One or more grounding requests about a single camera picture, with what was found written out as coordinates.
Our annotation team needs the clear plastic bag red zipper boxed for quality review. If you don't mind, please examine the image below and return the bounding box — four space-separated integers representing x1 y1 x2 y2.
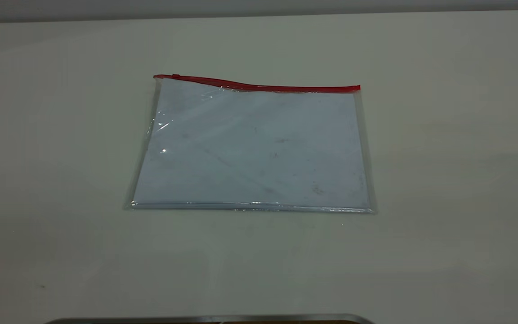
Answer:
124 74 376 214

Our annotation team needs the grey metal frame edge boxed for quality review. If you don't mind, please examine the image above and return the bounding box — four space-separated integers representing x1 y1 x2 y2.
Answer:
45 314 374 324

